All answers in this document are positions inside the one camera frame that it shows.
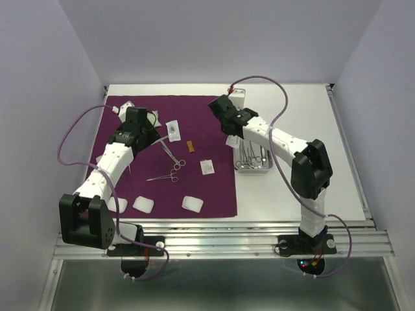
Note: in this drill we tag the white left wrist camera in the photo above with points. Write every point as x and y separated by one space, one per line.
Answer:
121 111

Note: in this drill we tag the white gauze pad middle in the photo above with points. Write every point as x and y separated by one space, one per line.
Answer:
143 204

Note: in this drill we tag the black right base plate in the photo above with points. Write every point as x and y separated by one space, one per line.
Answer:
301 249

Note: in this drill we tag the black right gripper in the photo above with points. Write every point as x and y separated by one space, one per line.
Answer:
240 109

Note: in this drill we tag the green white suture packet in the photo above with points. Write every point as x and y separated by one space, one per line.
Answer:
233 141

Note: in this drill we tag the aluminium right side rail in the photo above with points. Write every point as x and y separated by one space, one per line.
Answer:
357 181

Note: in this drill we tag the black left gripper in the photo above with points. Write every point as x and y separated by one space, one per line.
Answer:
153 134

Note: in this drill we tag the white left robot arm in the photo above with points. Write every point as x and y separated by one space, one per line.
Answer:
85 219

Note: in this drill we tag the flat steel retractor bar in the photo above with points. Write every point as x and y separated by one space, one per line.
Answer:
161 139

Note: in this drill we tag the aluminium rail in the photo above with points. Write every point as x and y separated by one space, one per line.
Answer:
357 181
252 240

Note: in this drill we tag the steel surgical scissors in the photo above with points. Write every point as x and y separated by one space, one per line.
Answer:
178 163

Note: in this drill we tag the clear small packet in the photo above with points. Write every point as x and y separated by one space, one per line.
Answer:
207 167

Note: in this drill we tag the aluminium front rail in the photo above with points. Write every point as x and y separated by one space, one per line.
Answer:
252 240

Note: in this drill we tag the white gauze pad right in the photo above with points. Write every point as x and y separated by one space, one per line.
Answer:
192 204

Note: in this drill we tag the green gauze bag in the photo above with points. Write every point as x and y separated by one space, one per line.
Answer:
154 119

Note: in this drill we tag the curved forceps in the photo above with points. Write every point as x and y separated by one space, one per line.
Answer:
248 156

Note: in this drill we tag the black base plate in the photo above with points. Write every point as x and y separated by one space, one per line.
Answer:
301 249
140 263

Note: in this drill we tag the stainless steel tray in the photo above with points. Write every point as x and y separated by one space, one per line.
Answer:
249 170

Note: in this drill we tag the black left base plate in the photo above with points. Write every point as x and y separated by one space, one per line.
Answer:
140 263

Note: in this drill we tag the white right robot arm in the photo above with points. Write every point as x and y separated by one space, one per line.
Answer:
309 162

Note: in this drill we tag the purple cloth mat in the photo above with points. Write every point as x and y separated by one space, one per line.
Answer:
197 124

